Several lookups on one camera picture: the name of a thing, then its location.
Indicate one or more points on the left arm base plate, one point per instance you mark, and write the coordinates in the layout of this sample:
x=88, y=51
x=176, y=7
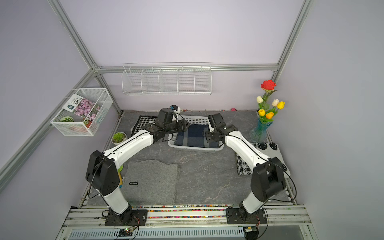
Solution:
x=128, y=218

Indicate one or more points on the flower seed packet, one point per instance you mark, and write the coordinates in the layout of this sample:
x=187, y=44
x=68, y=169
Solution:
x=82, y=107

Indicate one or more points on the white wire wall shelf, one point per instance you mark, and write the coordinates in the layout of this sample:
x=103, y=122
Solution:
x=188, y=78

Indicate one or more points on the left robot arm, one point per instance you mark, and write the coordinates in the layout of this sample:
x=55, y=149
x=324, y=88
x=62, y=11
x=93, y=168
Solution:
x=102, y=172

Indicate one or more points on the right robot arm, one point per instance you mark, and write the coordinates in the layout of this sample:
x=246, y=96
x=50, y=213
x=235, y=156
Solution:
x=268, y=177

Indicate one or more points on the glass vase with flowers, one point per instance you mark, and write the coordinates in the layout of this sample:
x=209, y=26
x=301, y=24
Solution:
x=266, y=112

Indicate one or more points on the grey scarf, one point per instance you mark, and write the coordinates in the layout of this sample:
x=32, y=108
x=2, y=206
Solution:
x=150, y=182

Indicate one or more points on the houndstooth folded scarf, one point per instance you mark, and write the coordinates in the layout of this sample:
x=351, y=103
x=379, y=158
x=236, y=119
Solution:
x=141, y=122

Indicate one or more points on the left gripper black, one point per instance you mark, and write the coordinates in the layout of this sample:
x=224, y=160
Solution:
x=182, y=125

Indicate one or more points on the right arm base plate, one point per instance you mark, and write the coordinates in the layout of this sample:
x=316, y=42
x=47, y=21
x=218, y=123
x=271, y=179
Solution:
x=237, y=216

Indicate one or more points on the small potted green plant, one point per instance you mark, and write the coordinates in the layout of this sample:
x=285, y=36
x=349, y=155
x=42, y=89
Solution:
x=118, y=138

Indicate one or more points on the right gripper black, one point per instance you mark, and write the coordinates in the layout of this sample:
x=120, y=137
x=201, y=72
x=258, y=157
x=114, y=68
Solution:
x=208, y=135

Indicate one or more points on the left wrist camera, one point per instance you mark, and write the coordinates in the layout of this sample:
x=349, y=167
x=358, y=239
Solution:
x=175, y=109

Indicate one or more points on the navy plaid scarf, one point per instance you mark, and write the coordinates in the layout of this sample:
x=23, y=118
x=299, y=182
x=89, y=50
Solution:
x=194, y=137

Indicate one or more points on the white plastic basket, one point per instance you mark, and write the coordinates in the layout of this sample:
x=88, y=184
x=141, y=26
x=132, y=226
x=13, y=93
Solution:
x=193, y=120

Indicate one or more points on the white wire side basket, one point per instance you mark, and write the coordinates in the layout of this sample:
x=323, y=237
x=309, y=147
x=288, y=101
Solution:
x=71, y=125

